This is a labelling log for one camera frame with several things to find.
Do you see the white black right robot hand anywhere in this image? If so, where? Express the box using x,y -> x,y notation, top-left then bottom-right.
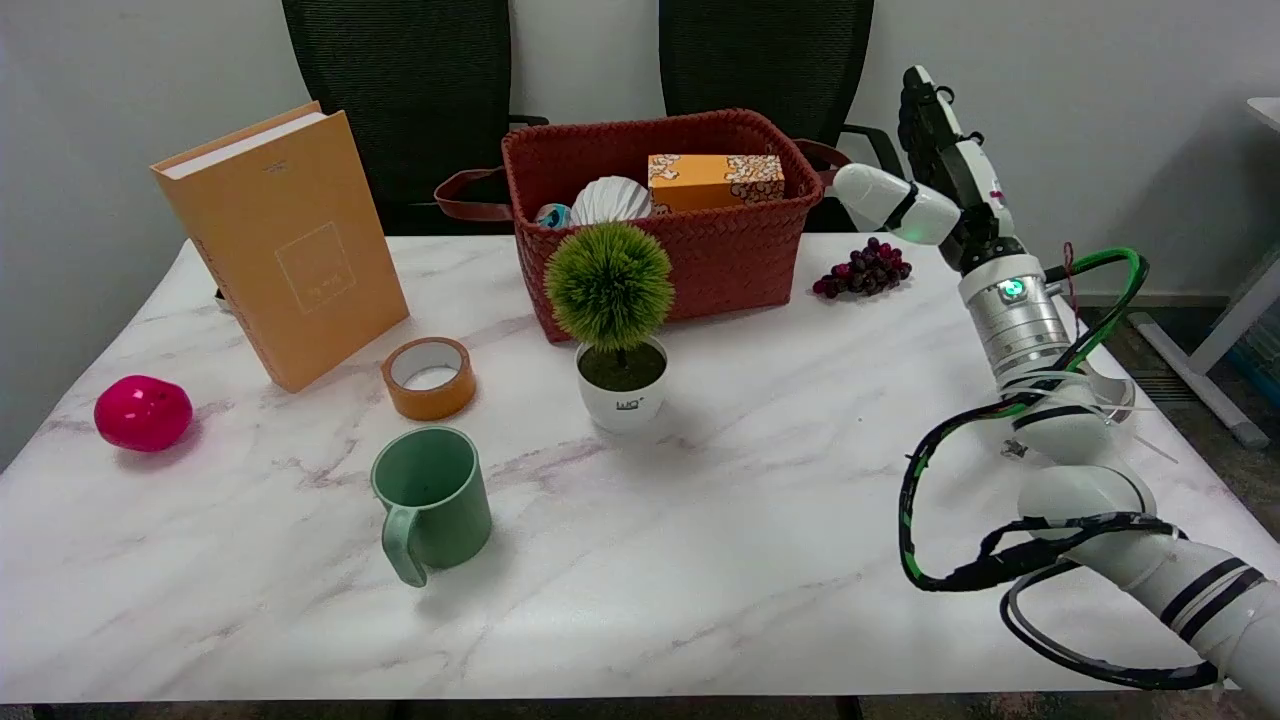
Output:
834,65 -> 1026,275

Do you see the green ball plant white pot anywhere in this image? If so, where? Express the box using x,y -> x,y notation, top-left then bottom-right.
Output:
544,222 -> 676,435

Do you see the dark purple grape bunch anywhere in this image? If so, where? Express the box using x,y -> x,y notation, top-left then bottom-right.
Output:
812,237 -> 913,300

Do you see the black mesh office chair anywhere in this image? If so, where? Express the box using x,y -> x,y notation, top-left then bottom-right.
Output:
658,0 -> 906,233
281,0 -> 549,237

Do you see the steel scoop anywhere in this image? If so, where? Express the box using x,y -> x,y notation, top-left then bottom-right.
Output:
1000,362 -> 1138,459

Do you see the red woven basket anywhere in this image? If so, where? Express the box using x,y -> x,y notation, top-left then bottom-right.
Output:
434,108 -> 853,344

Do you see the orange patterned box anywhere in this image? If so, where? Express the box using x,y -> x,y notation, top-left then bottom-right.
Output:
647,153 -> 786,214

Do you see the white side desk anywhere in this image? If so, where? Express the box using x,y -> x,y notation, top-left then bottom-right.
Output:
1128,97 -> 1280,449

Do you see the white pleated ball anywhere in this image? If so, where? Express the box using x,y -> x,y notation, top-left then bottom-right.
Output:
570,176 -> 654,227

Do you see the orange tape roll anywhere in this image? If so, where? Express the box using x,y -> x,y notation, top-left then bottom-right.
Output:
380,336 -> 478,422

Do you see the green mug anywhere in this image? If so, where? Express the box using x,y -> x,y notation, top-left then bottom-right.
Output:
370,426 -> 493,588

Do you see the orange hardcover book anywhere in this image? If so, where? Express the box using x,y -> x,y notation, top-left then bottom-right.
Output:
150,101 -> 411,394

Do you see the magenta ball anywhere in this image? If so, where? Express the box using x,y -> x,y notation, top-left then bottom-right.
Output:
94,375 -> 194,453

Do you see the black green robot cable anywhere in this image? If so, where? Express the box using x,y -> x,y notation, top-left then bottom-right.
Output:
897,247 -> 1191,593

